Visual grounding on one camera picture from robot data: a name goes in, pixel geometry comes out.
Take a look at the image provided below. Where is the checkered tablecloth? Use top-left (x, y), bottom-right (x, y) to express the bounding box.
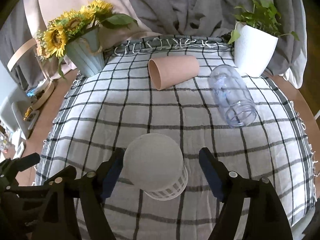
top-left (35, 36), bottom-right (316, 240)

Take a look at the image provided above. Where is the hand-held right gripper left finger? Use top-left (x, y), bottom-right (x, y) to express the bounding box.
top-left (32, 148), bottom-right (125, 240)

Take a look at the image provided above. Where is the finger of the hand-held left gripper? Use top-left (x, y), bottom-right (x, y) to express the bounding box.
top-left (0, 152), bottom-right (41, 180)

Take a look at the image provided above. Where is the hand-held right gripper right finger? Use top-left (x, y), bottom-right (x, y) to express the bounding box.
top-left (198, 147), bottom-right (293, 240)

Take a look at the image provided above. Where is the green leafy plant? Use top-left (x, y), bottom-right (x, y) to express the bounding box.
top-left (227, 0), bottom-right (300, 47)

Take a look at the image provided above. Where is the grey blanket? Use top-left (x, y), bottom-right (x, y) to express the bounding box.
top-left (0, 0), bottom-right (308, 88)

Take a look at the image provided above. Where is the white ribbed plant pot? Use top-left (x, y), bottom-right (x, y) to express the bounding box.
top-left (234, 21), bottom-right (279, 77)

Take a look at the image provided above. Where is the light blue flower pot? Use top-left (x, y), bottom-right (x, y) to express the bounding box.
top-left (65, 27), bottom-right (105, 77)

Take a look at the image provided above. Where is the pink cup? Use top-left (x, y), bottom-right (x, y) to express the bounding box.
top-left (148, 55), bottom-right (200, 91)

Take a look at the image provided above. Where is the clear plastic jar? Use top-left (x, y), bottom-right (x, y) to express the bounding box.
top-left (209, 64), bottom-right (257, 127)

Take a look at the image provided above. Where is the round wooden frame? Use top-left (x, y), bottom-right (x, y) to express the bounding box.
top-left (7, 39), bottom-right (55, 110)

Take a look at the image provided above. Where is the sunflower bouquet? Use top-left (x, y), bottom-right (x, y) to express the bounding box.
top-left (35, 0), bottom-right (138, 79)

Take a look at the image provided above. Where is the white cup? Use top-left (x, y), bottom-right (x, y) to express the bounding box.
top-left (123, 133), bottom-right (188, 201)

